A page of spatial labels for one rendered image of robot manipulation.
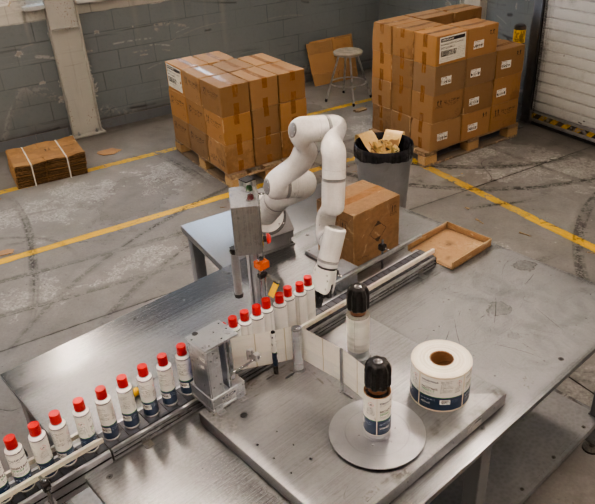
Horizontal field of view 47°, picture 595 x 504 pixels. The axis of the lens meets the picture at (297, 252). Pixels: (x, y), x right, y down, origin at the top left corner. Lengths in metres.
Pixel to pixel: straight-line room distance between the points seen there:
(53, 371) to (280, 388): 0.90
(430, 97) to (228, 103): 1.72
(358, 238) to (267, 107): 3.02
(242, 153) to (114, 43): 2.35
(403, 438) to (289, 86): 4.19
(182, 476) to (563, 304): 1.68
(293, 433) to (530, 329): 1.08
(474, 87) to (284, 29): 2.92
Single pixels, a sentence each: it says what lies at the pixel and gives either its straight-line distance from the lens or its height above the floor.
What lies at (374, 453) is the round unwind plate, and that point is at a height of 0.89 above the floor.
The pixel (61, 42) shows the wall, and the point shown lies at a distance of 7.48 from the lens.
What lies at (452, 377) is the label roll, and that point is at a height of 1.02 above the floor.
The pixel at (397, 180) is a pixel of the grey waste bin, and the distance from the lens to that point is 5.06.
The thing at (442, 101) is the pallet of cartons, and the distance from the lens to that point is 6.13.
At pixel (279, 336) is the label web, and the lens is 2.41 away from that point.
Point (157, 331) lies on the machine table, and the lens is 2.87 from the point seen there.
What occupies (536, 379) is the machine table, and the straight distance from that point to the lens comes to 2.62.
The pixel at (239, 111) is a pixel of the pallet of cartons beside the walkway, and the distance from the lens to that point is 5.78.
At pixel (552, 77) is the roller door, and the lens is 7.13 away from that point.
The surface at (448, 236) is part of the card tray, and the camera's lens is 3.42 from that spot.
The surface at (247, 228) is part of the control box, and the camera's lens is 2.34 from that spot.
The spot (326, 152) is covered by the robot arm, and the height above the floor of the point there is 1.54.
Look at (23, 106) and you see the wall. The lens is 7.58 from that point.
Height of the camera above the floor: 2.49
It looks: 30 degrees down
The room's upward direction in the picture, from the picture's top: 3 degrees counter-clockwise
